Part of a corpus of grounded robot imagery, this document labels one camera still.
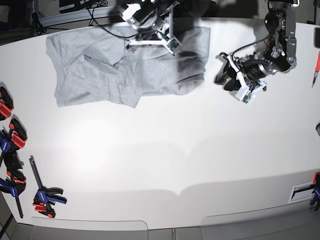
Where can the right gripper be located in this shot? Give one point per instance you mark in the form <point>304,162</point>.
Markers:
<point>147,16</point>

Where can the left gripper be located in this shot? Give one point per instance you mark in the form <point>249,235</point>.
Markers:
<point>254,67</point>

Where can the grey T-shirt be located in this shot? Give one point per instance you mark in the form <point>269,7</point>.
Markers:
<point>93,64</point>

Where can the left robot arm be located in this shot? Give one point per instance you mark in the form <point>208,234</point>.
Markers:
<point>280,42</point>

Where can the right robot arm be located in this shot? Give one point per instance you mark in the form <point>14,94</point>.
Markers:
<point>118,6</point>

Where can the dark device right top edge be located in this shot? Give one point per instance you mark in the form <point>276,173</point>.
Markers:
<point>317,37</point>

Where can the round dark object right edge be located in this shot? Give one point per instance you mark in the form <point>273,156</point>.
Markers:
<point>318,129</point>

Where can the blue clamp right edge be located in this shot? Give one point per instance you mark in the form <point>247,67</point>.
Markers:
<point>316,191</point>

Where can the red black clamp top left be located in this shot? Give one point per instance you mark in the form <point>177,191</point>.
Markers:
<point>6,103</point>

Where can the blue red clamp left edge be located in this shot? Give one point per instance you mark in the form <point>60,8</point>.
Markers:
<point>12,140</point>

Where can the blue bar clamp on table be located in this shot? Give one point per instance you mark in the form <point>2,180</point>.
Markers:
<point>45,197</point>

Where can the blue clamp lower left edge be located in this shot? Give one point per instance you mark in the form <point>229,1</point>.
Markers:
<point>15,182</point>

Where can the red handled screwdriver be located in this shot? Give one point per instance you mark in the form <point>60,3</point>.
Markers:
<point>317,70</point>

